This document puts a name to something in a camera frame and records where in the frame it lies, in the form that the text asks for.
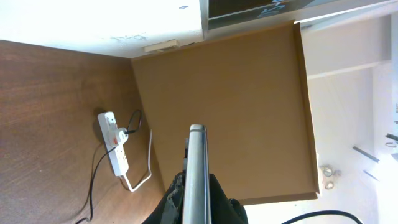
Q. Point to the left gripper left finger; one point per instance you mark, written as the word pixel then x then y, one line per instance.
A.
pixel 169 209

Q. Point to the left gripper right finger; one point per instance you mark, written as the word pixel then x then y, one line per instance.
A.
pixel 224 210

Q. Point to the black smartphone with white circles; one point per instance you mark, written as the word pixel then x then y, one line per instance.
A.
pixel 196 202

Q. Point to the white USB charger plug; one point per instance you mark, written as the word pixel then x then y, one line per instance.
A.
pixel 117 137

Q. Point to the white power strip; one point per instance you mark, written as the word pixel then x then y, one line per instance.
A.
pixel 117 155

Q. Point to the white wall socket box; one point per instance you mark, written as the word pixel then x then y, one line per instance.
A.
pixel 162 46

